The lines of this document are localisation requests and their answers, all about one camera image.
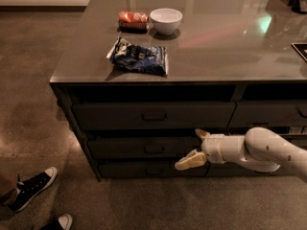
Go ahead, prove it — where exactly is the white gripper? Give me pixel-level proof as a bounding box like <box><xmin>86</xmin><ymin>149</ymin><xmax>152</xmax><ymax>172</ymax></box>
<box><xmin>175</xmin><ymin>128</ymin><xmax>225</xmax><ymax>171</ymax></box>

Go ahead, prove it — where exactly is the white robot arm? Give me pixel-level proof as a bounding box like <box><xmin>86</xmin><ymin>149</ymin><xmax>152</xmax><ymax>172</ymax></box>
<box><xmin>175</xmin><ymin>127</ymin><xmax>307</xmax><ymax>181</ymax></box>

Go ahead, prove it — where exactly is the grey drawer cabinet island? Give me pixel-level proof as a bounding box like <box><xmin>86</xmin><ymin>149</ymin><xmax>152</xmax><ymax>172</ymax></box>
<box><xmin>50</xmin><ymin>0</ymin><xmax>307</xmax><ymax>179</ymax></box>

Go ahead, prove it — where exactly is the blue chip bag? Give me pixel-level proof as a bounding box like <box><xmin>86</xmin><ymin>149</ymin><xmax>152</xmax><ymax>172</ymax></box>
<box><xmin>106</xmin><ymin>36</ymin><xmax>169</xmax><ymax>76</ymax></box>

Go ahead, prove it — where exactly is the white ceramic bowl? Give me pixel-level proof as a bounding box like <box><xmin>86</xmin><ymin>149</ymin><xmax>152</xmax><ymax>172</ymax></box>
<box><xmin>150</xmin><ymin>8</ymin><xmax>182</xmax><ymax>35</ymax></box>

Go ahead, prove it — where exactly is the red soda can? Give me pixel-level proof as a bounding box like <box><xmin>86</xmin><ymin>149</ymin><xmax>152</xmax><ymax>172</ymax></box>
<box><xmin>118</xmin><ymin>11</ymin><xmax>148</xmax><ymax>31</ymax></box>

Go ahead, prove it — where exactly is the brown trouser leg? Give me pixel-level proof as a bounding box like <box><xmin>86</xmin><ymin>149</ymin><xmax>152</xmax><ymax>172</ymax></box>
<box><xmin>0</xmin><ymin>174</ymin><xmax>17</xmax><ymax>206</ymax></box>

